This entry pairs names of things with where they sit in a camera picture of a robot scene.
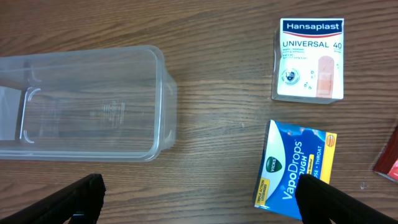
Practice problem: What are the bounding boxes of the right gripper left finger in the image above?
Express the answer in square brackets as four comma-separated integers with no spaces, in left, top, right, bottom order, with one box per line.
[1,174,106,224]

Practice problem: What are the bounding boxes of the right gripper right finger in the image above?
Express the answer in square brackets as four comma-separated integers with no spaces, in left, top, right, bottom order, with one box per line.
[295,174,397,224]

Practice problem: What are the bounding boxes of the blue Vicks VapoDrops box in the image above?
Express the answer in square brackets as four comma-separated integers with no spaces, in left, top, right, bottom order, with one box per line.
[253,120,337,220]

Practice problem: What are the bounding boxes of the white Hansaplast plaster box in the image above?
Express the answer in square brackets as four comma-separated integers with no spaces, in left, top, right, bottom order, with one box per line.
[272,18,345,104]

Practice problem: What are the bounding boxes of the clear plastic container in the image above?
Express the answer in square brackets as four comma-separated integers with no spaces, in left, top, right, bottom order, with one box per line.
[1,45,177,162]

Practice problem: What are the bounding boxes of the red medicine box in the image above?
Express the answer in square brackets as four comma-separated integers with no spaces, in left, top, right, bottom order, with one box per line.
[373,128,397,182]

